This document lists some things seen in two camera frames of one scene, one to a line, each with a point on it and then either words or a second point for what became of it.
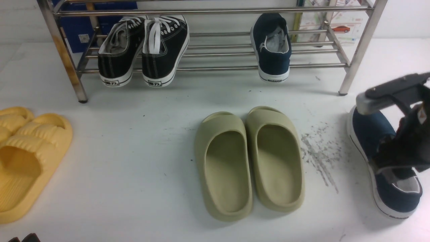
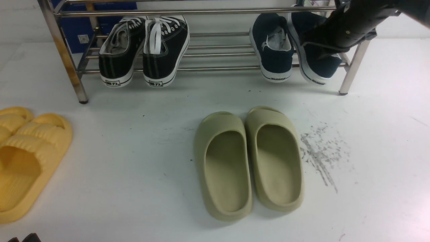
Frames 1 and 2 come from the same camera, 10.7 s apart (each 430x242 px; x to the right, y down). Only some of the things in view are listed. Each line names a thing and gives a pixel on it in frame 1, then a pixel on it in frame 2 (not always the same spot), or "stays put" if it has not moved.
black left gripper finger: (32, 237) stays put
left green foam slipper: (223, 156) stays put
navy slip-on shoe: (397, 198) → (319, 66)
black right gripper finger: (15, 239) stays put
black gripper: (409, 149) → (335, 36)
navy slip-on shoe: (270, 37) stays put
